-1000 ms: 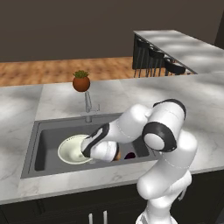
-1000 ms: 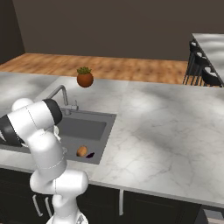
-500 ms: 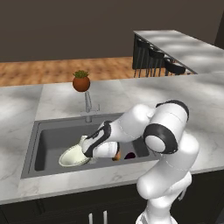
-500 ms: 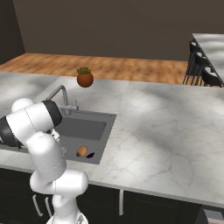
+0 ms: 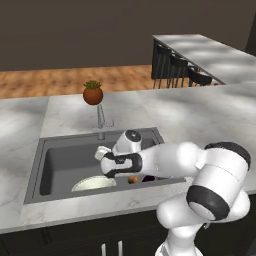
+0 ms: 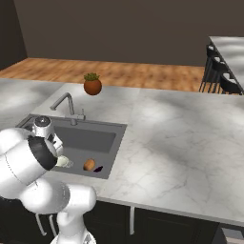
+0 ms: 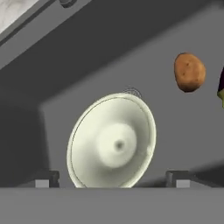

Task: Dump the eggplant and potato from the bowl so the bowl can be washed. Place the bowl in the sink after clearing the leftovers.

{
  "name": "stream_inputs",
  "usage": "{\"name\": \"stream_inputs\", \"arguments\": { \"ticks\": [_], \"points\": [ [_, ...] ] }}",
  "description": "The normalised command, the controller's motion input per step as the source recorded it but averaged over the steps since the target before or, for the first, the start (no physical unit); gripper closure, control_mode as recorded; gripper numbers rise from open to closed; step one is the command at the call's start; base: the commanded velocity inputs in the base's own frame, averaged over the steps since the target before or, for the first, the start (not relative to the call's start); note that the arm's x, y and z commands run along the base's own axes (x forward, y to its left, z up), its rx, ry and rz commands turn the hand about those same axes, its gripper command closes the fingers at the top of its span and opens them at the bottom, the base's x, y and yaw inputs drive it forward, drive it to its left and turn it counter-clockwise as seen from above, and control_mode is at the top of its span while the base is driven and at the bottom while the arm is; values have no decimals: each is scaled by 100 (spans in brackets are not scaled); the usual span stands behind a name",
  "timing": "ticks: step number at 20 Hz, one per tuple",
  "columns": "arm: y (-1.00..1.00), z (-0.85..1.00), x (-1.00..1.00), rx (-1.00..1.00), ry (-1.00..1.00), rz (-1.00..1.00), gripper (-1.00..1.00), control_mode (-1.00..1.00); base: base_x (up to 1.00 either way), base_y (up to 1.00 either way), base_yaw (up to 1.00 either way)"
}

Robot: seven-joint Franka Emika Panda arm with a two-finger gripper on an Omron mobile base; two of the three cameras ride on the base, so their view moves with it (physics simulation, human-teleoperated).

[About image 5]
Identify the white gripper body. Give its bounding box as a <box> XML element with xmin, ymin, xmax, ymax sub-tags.
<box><xmin>94</xmin><ymin>145</ymin><xmax>112</xmax><ymax>161</ymax></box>

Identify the white bowl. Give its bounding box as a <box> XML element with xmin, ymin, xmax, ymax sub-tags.
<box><xmin>71</xmin><ymin>175</ymin><xmax>118</xmax><ymax>193</ymax></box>

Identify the silver sink tap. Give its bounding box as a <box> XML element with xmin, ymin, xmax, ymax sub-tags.
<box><xmin>92</xmin><ymin>104</ymin><xmax>116</xmax><ymax>141</ymax></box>

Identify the grey sink basin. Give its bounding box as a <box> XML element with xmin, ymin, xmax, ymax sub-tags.
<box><xmin>23</xmin><ymin>126</ymin><xmax>188</xmax><ymax>205</ymax></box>

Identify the dark purple eggplant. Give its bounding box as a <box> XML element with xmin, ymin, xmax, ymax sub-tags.
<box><xmin>141</xmin><ymin>173</ymin><xmax>157</xmax><ymax>183</ymax></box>

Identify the potted plant in brown pot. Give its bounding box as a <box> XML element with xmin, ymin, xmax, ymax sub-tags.
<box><xmin>82</xmin><ymin>79</ymin><xmax>104</xmax><ymax>107</ymax></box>

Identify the dark cupboard door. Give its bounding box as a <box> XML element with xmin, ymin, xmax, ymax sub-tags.
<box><xmin>111</xmin><ymin>209</ymin><xmax>172</xmax><ymax>256</ymax></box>
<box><xmin>0</xmin><ymin>218</ymin><xmax>113</xmax><ymax>256</ymax></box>

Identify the black bar stool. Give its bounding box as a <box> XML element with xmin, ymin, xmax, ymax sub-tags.
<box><xmin>154</xmin><ymin>43</ymin><xmax>172</xmax><ymax>90</ymax></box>
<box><xmin>167</xmin><ymin>53</ymin><xmax>190</xmax><ymax>89</ymax></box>
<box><xmin>186</xmin><ymin>64</ymin><xmax>214</xmax><ymax>88</ymax></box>

